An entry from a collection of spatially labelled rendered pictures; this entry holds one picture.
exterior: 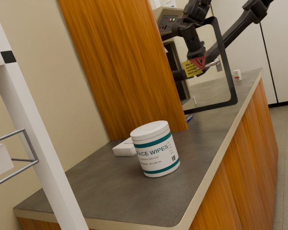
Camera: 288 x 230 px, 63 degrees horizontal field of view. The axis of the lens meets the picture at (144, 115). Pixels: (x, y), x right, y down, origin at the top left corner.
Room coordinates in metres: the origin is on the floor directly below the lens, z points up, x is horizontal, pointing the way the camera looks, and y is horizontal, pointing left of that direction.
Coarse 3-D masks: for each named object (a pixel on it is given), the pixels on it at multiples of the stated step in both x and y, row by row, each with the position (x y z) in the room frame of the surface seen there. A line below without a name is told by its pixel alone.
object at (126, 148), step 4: (128, 140) 1.09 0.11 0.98; (120, 144) 1.06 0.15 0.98; (124, 144) 1.04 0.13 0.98; (128, 144) 1.02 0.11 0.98; (132, 144) 1.00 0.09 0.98; (112, 148) 1.04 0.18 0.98; (116, 148) 1.02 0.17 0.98; (120, 148) 1.00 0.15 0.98; (124, 148) 0.98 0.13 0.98; (128, 148) 0.96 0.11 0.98; (132, 148) 0.97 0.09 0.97; (116, 152) 1.03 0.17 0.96; (120, 152) 1.01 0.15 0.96; (124, 152) 0.99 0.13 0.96; (128, 152) 0.97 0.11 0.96; (132, 152) 0.96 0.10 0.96; (136, 152) 0.98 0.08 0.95; (132, 156) 0.96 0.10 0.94
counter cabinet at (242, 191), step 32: (256, 96) 1.73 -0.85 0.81; (256, 128) 1.49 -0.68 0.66; (224, 160) 0.86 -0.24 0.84; (256, 160) 1.30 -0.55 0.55; (224, 192) 0.78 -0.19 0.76; (256, 192) 1.14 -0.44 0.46; (32, 224) 0.79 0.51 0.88; (192, 224) 0.55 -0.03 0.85; (224, 224) 0.71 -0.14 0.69; (256, 224) 1.02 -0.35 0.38
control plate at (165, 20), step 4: (164, 16) 1.17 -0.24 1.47; (168, 16) 1.21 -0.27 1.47; (172, 16) 1.25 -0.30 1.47; (176, 16) 1.30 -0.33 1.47; (164, 20) 1.19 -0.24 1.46; (168, 20) 1.23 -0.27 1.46; (172, 20) 1.28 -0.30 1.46; (160, 24) 1.18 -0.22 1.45; (164, 24) 1.22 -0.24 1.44; (168, 24) 1.26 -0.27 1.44; (172, 24) 1.30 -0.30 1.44; (160, 28) 1.21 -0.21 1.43; (164, 28) 1.24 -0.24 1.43; (168, 28) 1.29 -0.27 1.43
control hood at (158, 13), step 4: (160, 8) 1.12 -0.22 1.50; (164, 8) 1.13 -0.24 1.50; (168, 8) 1.17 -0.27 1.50; (172, 8) 1.21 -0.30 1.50; (176, 8) 1.25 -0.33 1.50; (180, 8) 1.29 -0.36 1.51; (156, 12) 1.13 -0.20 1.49; (160, 12) 1.13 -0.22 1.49; (164, 12) 1.15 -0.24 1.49; (168, 12) 1.19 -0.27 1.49; (172, 12) 1.23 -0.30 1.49; (176, 12) 1.27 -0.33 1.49; (180, 12) 1.31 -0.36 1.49; (156, 16) 1.14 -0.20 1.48; (160, 16) 1.14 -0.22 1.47; (180, 16) 1.34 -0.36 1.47; (156, 20) 1.14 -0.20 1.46; (160, 20) 1.16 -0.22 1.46; (176, 20) 1.32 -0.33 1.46; (160, 32) 1.23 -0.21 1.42; (164, 32) 1.27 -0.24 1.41; (168, 32) 1.32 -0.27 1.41
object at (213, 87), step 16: (208, 32) 1.05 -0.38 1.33; (176, 48) 1.12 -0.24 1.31; (208, 48) 1.06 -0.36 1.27; (224, 48) 1.02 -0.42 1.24; (176, 64) 1.14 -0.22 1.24; (224, 64) 1.03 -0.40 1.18; (176, 80) 1.15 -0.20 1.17; (192, 80) 1.11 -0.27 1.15; (208, 80) 1.07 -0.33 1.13; (224, 80) 1.04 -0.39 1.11; (192, 96) 1.12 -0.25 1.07; (208, 96) 1.08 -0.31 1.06; (224, 96) 1.05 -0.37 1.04; (192, 112) 1.13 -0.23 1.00
